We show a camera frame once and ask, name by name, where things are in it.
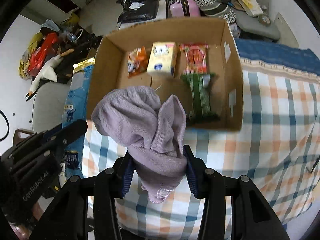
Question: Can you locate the purple fleece towel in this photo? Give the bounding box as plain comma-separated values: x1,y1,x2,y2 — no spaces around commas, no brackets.
91,86,187,203

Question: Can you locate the green snack bag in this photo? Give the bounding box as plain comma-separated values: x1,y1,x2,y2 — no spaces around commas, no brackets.
180,73,220,125

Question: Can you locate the orange sunflower seed bag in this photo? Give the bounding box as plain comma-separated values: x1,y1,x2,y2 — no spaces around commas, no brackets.
127,47,149,77

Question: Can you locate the yellow tissue pack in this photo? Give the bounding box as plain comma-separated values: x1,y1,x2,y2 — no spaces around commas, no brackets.
146,42,177,79

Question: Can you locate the red floral snack packet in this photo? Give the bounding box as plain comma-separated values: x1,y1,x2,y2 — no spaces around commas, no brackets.
180,43,208,74

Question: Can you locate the person's left hand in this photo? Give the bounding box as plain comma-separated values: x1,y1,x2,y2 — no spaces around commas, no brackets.
9,201,44,240

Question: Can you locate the grey chair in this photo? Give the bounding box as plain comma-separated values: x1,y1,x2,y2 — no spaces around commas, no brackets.
31,82,70,133

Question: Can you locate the plaid blanket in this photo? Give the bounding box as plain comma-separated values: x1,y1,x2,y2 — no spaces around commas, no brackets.
81,38,320,240

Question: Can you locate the blue and white snack bag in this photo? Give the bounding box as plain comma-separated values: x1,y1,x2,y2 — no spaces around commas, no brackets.
61,57,95,179

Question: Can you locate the white goose plush toy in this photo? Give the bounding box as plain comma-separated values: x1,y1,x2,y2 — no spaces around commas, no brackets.
25,48,74,102

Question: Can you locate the red plastic bag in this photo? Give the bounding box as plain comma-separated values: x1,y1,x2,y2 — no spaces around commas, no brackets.
27,33,59,77

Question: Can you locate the cardboard box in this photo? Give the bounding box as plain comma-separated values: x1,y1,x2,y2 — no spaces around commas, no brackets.
87,17,244,131

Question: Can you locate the grey seat cushion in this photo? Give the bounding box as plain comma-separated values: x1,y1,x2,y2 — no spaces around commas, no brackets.
228,0,299,48

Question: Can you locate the black plastic bag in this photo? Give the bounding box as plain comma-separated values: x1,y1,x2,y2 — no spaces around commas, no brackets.
116,0,159,23

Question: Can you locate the black and white patterned bag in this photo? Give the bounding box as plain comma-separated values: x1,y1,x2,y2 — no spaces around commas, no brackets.
193,0,236,24

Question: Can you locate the pink suitcase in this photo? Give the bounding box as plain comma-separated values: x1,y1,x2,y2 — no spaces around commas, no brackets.
168,0,201,17

